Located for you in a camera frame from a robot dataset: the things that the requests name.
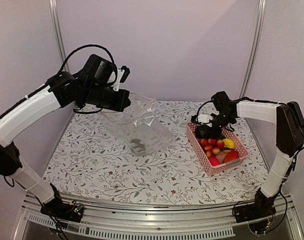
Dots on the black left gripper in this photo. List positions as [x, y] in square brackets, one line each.
[120, 105]

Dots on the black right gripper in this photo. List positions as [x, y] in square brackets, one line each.
[214, 134]

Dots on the clear zip top bag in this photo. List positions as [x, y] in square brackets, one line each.
[138, 121]

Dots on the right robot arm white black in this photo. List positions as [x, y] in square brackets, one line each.
[289, 123]

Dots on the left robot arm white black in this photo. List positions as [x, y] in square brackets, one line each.
[97, 84]

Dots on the red yellow apple toy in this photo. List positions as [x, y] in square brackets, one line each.
[212, 141]

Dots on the dark purple eggplant toy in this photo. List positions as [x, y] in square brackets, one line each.
[203, 132]

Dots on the red yellow peach toy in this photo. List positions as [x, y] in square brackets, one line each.
[203, 142]

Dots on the yellow lemon toy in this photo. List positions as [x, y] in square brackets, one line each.
[228, 143]

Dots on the small red peach toy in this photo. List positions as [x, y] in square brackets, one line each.
[215, 150]

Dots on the pink perforated plastic basket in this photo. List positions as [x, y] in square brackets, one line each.
[217, 155]

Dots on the orange red mango toy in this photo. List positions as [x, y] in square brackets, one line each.
[231, 156]

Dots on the red strawberry toy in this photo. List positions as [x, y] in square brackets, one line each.
[214, 161]

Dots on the floral patterned tablecloth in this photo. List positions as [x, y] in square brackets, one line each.
[90, 162]

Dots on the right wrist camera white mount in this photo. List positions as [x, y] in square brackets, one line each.
[201, 119]

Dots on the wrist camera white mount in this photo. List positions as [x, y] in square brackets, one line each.
[201, 119]
[121, 77]

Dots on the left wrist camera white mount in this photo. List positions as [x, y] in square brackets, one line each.
[121, 77]

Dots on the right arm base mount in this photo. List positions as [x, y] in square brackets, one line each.
[263, 207]

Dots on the front aluminium rail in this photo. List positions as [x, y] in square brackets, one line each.
[112, 220]

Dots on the left aluminium frame post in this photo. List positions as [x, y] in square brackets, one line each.
[57, 29]

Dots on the aluminium frame post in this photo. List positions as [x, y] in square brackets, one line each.
[57, 29]
[254, 48]

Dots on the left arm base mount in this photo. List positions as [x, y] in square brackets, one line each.
[56, 208]

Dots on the right aluminium frame post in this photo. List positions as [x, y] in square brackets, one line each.
[254, 48]

